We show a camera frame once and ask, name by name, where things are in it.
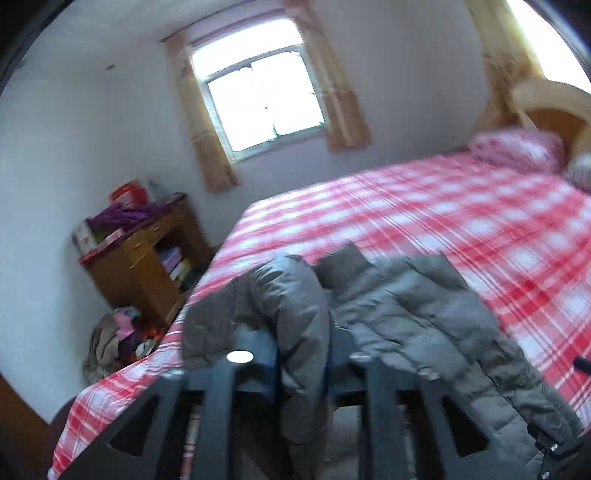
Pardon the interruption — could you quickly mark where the window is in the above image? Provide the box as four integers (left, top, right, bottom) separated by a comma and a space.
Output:
189, 18, 329, 164

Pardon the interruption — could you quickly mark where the beige patterned curtain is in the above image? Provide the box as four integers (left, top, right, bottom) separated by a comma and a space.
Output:
464, 0, 543, 132
164, 33, 242, 193
283, 0, 373, 152

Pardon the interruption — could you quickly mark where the wooden door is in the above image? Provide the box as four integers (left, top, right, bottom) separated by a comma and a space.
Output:
0, 373, 51, 480

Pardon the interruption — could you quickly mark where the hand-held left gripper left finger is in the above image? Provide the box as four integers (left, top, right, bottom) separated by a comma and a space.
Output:
60, 329, 279, 480

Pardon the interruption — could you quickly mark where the purple cloth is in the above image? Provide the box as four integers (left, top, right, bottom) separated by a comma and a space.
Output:
88, 203, 172, 234

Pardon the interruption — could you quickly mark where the wooden desk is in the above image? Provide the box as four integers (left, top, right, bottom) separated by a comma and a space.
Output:
78, 194, 212, 326

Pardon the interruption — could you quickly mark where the pink floral pillow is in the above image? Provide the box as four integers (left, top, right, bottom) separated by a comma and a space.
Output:
467, 128, 568, 175

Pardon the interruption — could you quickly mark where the grey patterned pillow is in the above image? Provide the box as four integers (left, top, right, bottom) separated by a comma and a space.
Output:
566, 154, 591, 193

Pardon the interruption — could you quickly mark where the white printed box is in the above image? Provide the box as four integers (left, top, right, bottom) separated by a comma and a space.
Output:
71, 219, 124, 257

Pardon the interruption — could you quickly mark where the grey padded jacket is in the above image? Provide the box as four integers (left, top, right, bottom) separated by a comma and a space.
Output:
181, 243, 583, 480

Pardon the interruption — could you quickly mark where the pile of clothes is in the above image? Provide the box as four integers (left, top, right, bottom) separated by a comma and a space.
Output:
82, 306, 162, 385

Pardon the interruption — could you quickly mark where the bed with red plaid sheet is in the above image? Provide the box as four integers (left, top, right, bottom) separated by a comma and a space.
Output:
50, 147, 591, 480

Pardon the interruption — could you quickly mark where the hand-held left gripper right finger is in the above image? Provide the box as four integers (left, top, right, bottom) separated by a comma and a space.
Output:
329, 331, 533, 480

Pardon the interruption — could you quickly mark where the red box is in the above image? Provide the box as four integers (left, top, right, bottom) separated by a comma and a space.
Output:
109, 179, 149, 206

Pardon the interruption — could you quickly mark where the stack of books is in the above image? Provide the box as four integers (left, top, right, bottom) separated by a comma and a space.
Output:
159, 247, 195, 291

